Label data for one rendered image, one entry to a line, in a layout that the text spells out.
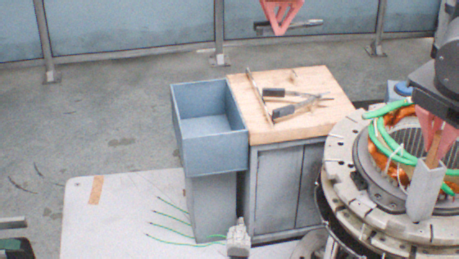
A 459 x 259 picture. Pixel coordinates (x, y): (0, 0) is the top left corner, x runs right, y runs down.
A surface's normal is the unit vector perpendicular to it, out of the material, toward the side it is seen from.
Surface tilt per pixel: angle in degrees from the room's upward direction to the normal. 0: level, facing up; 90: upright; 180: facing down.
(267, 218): 90
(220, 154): 90
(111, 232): 0
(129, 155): 0
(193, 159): 90
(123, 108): 0
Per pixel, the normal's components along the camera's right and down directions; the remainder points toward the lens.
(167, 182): 0.00, -0.80
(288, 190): 0.21, 0.58
